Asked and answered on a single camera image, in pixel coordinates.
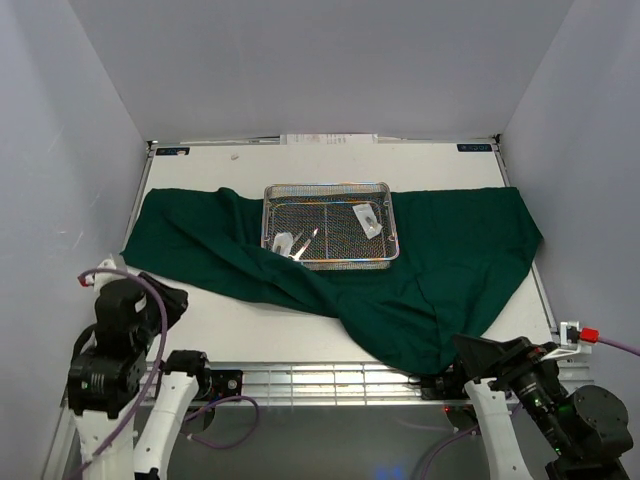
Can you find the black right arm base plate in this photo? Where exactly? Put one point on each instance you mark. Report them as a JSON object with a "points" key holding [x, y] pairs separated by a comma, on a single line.
{"points": [[447, 385]]}

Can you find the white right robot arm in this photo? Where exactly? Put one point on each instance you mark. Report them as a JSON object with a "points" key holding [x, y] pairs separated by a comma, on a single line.
{"points": [[586, 428]]}

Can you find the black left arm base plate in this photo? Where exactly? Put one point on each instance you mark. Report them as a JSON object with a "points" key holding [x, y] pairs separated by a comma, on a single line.
{"points": [[222, 384]]}

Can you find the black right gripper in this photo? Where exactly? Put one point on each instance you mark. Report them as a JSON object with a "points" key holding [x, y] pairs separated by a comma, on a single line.
{"points": [[510, 357]]}

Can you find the clear pouch in tray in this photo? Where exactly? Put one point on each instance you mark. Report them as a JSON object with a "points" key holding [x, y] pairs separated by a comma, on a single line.
{"points": [[367, 219], [283, 243]]}

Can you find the silver surgical scissors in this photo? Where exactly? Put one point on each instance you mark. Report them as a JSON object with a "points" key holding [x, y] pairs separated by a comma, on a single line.
{"points": [[298, 254]]}

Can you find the blue label left corner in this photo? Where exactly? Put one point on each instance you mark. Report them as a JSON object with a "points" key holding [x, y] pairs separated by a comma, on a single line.
{"points": [[172, 151]]}

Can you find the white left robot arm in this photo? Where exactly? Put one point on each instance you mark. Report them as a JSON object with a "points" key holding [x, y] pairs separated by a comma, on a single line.
{"points": [[127, 397]]}

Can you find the white paper sheet at back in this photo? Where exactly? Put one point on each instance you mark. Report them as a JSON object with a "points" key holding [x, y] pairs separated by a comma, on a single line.
{"points": [[328, 139]]}

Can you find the aluminium front frame rail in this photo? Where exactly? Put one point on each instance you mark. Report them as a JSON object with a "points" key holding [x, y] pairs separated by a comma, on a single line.
{"points": [[351, 384]]}

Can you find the dark green surgical drape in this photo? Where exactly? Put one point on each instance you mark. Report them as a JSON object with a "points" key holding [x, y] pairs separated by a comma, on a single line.
{"points": [[463, 254]]}

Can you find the blue label right corner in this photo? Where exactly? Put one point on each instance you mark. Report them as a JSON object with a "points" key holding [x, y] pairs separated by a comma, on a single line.
{"points": [[474, 147]]}

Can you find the clear pouch right in tray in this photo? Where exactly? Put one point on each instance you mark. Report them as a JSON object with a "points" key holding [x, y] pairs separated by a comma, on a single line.
{"points": [[367, 219]]}

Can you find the metal wire mesh tray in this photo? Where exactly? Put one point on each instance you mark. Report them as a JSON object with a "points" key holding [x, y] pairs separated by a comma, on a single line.
{"points": [[340, 243]]}

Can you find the clear pouch left in tray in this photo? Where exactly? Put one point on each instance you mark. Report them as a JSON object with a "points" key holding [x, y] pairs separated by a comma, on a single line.
{"points": [[283, 243]]}

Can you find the blue label corner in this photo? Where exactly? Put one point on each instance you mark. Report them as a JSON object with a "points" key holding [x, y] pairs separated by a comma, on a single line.
{"points": [[172, 151], [474, 147]]}

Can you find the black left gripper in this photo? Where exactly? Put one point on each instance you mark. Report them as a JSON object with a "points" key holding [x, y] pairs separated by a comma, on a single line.
{"points": [[175, 300]]}

